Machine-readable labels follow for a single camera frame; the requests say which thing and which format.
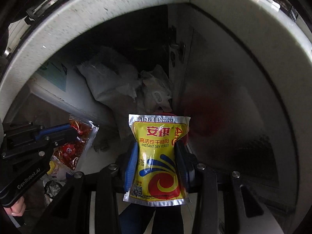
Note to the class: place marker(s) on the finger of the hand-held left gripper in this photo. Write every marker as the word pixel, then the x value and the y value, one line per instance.
pixel 64 138
pixel 56 129

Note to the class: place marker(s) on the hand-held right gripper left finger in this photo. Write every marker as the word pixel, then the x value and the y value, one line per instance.
pixel 130 167

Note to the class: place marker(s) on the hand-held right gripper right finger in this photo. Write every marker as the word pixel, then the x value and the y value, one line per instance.
pixel 182 167

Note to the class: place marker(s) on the red chili packet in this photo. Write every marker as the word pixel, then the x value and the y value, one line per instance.
pixel 84 128

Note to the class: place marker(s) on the yellow yeast packet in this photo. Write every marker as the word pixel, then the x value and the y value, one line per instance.
pixel 156 156

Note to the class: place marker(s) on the person's left hand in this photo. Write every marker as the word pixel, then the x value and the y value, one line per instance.
pixel 15 207

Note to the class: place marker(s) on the yellow printed packet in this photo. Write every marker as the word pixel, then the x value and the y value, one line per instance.
pixel 54 169

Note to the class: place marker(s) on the crumpled silver wrapper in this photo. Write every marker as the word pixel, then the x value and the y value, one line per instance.
pixel 52 187

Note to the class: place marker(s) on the white box with teal print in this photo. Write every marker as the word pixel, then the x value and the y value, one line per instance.
pixel 56 78

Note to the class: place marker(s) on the white plastic bag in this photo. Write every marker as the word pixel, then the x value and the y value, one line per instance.
pixel 104 78

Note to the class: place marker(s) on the grey cabinet door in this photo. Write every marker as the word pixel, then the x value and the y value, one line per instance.
pixel 219 78

